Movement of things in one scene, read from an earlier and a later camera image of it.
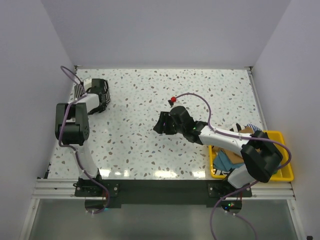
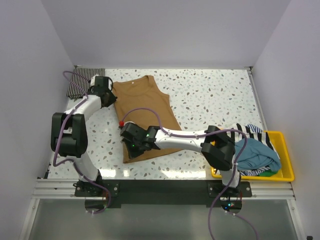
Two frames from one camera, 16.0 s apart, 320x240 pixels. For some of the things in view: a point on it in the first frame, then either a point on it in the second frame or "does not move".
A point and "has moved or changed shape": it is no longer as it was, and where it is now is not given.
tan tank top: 234,157 → 140,101
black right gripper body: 180,129 → 133,148
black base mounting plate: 163,192 does not move
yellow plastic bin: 285,172 does not move
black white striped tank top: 79,91 has moved or changed shape
